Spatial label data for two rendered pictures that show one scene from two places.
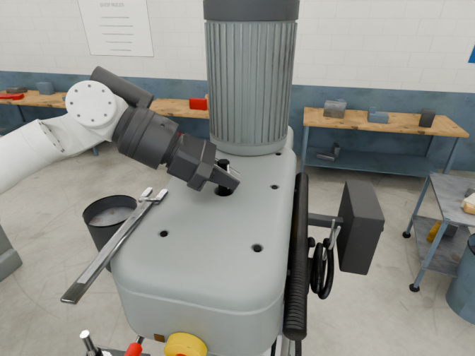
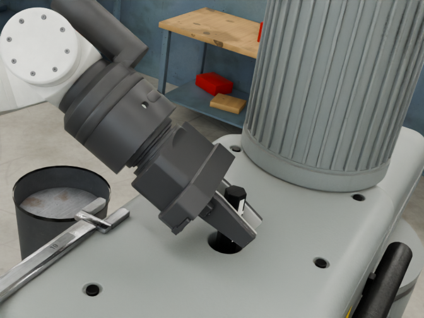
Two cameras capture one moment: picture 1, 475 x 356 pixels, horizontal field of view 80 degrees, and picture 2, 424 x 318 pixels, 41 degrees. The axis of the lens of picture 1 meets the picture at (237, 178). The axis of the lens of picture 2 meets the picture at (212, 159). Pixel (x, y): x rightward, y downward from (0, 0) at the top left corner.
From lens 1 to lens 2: 0.08 m
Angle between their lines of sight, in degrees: 11
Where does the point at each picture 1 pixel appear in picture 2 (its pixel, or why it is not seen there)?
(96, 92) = (51, 29)
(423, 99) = not seen: outside the picture
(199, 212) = (166, 269)
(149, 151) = (110, 143)
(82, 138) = (17, 89)
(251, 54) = (347, 9)
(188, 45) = not seen: outside the picture
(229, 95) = (290, 68)
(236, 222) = (221, 309)
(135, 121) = (101, 88)
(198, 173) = (180, 204)
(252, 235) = not seen: outside the picture
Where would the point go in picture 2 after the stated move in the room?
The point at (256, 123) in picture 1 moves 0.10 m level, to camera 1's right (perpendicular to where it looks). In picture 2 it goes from (326, 132) to (414, 155)
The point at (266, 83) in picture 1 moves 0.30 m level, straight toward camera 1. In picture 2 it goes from (362, 65) to (281, 194)
